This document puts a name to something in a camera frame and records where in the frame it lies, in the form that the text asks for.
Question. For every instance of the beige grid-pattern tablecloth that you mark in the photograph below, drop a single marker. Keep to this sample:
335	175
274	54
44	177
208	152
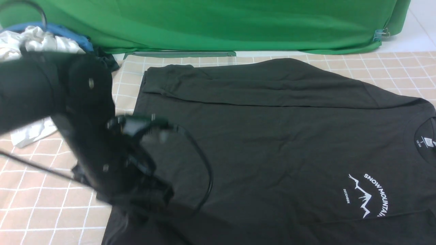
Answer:
42	209

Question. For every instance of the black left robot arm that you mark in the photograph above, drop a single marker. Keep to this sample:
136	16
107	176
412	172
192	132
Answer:
75	91

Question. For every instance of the white crumpled shirt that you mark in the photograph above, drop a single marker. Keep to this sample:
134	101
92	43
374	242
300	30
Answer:
36	40

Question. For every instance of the green backdrop cloth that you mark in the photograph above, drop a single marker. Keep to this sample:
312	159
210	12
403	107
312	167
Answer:
314	26

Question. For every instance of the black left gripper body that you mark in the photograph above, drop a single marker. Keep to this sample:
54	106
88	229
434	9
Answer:
111	161

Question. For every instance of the blue binder clip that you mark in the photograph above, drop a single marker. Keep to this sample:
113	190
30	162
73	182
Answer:
381	34

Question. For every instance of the dark gray long-sleeve top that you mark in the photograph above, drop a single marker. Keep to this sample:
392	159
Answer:
301	156

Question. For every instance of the dark teal crumpled shirt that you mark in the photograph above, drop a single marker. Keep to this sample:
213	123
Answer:
106	59

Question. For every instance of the green metal bar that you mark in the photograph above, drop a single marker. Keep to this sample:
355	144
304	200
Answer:
181	54

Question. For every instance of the blue crumpled garment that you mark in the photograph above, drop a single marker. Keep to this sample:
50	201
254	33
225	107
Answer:
58	30

